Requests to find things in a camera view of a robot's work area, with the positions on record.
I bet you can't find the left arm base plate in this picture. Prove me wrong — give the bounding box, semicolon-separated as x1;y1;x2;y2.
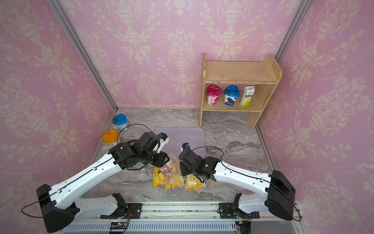
111;203;142;219

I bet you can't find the pink lid cup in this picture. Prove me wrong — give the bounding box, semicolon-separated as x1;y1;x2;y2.
206;84;222;105

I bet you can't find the aluminium rail frame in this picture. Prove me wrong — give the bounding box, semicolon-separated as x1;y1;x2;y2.
60;201;308;234

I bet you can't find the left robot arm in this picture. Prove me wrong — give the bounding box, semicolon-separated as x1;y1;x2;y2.
36;132;170;233

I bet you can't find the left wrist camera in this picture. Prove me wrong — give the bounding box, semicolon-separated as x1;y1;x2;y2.
156;133;169;153

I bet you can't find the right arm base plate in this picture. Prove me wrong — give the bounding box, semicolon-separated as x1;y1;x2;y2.
217;203;260;220

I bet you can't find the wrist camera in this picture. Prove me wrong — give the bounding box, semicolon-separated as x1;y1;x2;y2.
156;133;169;153
181;143;191;151

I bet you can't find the orange lid cup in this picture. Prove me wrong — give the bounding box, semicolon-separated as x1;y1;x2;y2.
102;129;118;146

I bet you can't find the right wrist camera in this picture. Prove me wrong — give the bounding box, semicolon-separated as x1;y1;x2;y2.
181;143;191;151

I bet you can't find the green white carton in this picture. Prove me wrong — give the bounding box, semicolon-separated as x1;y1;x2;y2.
240;85;255;108

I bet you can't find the blue lid cup on shelf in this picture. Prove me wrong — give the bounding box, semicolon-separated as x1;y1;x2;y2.
224;85;240;106

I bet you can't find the blue lid cup on table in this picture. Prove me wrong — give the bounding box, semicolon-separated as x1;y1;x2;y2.
112;114;128;132

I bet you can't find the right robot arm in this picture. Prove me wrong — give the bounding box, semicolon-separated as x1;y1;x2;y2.
179;149;296;221

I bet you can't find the wooden shelf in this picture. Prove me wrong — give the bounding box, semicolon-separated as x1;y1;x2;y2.
198;53;283;131

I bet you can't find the candy ziploc bag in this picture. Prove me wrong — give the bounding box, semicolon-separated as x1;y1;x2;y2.
159;154;184;190
184;174;220;192
153;167;164;188

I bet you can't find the lilac plastic tray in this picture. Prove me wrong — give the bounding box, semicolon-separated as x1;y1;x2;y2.
154;127;206;162

